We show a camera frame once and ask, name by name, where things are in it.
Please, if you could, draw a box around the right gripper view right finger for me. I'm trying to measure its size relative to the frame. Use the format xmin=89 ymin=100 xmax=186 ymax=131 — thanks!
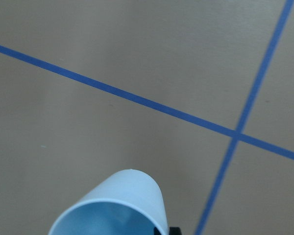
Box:
xmin=169 ymin=227 xmax=181 ymax=235

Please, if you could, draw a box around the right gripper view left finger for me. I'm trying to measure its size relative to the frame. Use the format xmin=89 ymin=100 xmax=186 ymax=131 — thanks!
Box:
xmin=153 ymin=227 xmax=161 ymax=235

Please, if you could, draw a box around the light blue cup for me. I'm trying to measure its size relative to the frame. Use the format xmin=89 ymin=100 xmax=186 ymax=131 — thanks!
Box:
xmin=49 ymin=169 xmax=169 ymax=235

